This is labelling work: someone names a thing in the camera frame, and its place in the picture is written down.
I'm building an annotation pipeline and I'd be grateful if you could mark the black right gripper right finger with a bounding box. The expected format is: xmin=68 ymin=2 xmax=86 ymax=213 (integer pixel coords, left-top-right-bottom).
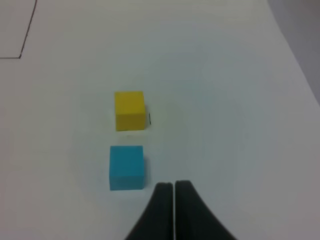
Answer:
xmin=175 ymin=180 xmax=235 ymax=240

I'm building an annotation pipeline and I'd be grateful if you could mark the blue cube block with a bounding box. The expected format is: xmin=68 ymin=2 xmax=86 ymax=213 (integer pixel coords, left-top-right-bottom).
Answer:
xmin=109 ymin=145 xmax=145 ymax=191

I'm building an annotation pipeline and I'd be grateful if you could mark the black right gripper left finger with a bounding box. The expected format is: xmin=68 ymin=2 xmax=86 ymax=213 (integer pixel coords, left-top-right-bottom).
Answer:
xmin=126 ymin=182 xmax=173 ymax=240

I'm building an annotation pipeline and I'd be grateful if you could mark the yellow cube block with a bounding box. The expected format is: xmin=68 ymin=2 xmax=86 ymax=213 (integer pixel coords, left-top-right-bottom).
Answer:
xmin=114 ymin=91 xmax=147 ymax=132

